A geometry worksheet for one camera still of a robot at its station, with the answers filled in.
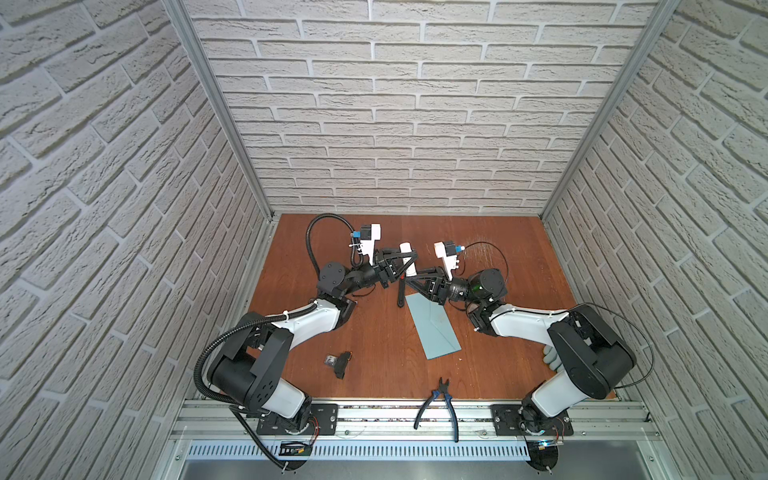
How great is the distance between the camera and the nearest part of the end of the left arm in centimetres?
65

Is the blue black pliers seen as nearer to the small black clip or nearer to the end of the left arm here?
the small black clip

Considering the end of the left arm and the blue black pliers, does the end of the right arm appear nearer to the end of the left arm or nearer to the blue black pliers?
the end of the left arm

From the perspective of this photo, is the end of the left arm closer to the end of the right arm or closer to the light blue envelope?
the end of the right arm

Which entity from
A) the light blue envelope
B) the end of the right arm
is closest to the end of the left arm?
the end of the right arm

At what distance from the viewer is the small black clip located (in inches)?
32.6

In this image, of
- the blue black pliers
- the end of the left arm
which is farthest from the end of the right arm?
the blue black pliers

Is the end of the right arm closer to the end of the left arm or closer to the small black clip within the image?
the end of the left arm

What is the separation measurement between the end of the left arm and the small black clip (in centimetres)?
32
